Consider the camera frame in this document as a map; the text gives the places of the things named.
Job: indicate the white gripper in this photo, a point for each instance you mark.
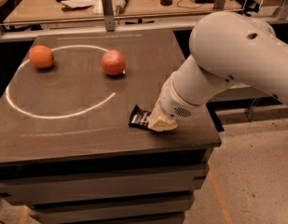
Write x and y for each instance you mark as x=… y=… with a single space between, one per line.
x=171 y=104

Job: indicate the red apple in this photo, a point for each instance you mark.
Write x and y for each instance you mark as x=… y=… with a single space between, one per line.
x=113 y=62

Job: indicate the grey handheld tool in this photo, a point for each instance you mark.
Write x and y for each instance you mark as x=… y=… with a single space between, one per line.
x=120 y=5

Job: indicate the orange fruit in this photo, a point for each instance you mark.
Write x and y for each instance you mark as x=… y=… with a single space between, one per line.
x=41 y=56

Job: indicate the grey metal post left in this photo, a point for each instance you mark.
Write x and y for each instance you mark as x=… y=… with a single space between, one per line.
x=108 y=14

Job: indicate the grey cabinet with drawers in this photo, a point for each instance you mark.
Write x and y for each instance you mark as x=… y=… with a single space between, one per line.
x=66 y=147

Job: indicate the black rxbar chocolate wrapper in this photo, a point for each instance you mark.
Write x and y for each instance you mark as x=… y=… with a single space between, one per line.
x=139 y=118

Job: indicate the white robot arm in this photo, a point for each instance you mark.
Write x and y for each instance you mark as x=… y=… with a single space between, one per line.
x=225 y=48

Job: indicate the grey metal ledge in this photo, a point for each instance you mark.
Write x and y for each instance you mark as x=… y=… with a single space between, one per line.
x=238 y=92

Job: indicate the white paper sheet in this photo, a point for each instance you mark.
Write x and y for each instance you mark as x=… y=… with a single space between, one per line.
x=78 y=3

